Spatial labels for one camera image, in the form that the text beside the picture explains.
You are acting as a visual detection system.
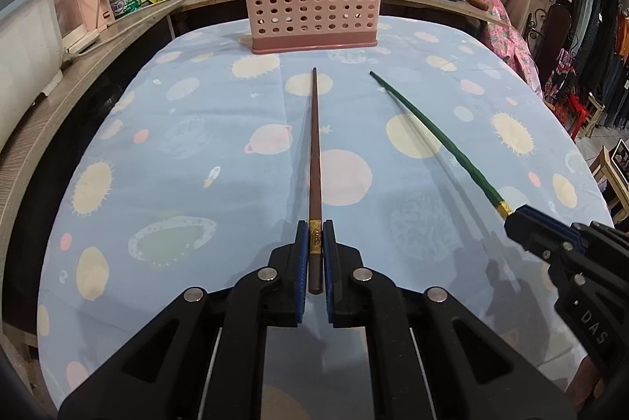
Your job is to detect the red plastic stool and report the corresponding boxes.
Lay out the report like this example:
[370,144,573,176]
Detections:
[569,90,599,142]

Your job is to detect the hanging clothes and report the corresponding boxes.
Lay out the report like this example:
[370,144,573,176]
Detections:
[569,0,629,133]

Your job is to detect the brown chopstick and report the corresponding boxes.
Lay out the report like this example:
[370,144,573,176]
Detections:
[305,66,325,295]

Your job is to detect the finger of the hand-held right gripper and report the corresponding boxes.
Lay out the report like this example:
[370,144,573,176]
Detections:
[522,205,629,255]
[504,210,587,299]

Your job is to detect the blue planet print tablecloth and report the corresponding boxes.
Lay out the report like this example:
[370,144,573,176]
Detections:
[37,15,617,420]

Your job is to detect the pink floral cloth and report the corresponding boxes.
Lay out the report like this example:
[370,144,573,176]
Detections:
[468,0,545,94]

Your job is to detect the white plastic tub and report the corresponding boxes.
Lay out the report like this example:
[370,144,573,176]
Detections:
[0,0,66,148]

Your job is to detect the black metal chair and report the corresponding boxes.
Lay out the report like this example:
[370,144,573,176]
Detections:
[527,4,581,79]

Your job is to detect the pink perforated utensil holder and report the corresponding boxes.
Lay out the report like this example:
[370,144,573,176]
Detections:
[239,0,385,55]

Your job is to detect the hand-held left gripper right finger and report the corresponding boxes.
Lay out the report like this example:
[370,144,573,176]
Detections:
[321,218,577,420]

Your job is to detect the green chopstick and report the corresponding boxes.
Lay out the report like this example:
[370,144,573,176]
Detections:
[368,70,514,219]

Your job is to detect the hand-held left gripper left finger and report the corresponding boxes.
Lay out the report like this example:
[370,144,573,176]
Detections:
[58,220,311,420]

